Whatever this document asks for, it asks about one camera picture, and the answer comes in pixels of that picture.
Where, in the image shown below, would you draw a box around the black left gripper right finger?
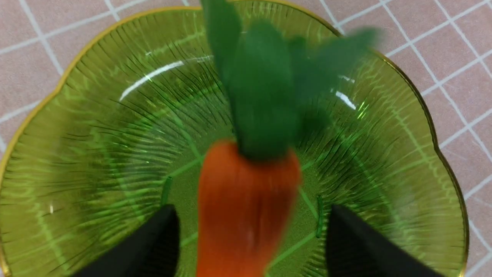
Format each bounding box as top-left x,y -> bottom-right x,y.
326,204 -> 440,277

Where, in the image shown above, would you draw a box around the orange toy carrot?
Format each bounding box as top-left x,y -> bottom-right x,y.
196,0 -> 381,277

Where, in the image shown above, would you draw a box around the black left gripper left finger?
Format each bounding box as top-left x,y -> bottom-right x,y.
73,204 -> 180,277

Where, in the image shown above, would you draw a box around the pink checkered tablecloth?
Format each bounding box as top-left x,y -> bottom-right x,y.
0,0 -> 492,277

